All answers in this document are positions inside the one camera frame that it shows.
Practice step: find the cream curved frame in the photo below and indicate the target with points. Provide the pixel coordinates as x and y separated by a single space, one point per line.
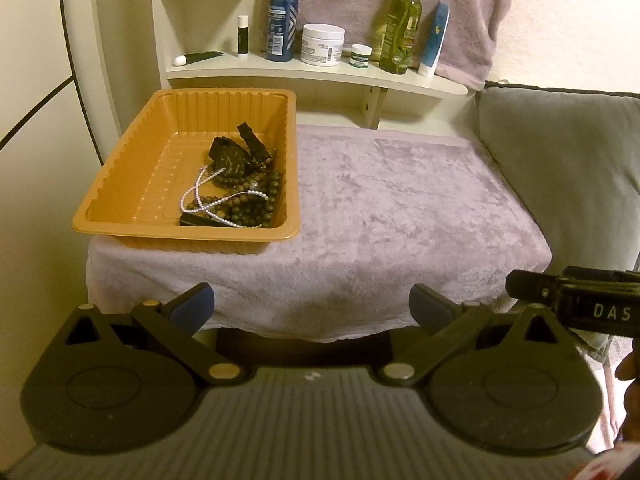
87 35

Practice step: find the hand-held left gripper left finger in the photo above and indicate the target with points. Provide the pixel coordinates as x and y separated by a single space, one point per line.
192 305

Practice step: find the person's right hand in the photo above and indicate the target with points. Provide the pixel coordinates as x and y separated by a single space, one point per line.
632 400

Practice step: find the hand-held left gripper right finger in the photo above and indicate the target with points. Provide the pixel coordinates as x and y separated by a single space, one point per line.
430 307

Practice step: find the small green jar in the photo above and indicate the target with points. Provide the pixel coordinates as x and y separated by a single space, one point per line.
361 59

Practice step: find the lip balm stick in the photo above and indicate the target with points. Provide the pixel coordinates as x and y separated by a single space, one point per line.
242 40

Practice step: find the dark tube with white cap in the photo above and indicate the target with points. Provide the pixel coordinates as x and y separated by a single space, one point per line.
205 56

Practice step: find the blue and white tube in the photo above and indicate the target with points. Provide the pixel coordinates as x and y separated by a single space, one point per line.
434 40

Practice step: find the cream shelf unit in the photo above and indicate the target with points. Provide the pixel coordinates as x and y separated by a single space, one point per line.
310 74

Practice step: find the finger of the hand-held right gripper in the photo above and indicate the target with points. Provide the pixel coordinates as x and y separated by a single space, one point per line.
532 287

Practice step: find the orange plastic tray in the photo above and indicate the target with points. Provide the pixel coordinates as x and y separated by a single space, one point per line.
135 185

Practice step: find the mauve fleece blanket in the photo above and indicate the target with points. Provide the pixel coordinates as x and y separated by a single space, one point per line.
400 220

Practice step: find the green oil spray bottle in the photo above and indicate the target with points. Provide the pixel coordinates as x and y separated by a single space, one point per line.
400 35

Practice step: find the black wristwatch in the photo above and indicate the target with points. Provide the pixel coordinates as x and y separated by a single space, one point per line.
227 155

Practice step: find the white cream jar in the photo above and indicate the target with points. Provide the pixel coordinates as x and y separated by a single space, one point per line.
321 45

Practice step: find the grey cushion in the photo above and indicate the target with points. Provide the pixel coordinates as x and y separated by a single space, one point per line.
560 160

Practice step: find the small black object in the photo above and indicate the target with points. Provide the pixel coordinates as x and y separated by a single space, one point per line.
197 219

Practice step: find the blue spray bottle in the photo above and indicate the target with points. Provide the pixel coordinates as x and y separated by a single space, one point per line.
281 25

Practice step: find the red and white cloth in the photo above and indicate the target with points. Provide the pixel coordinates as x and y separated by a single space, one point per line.
622 465

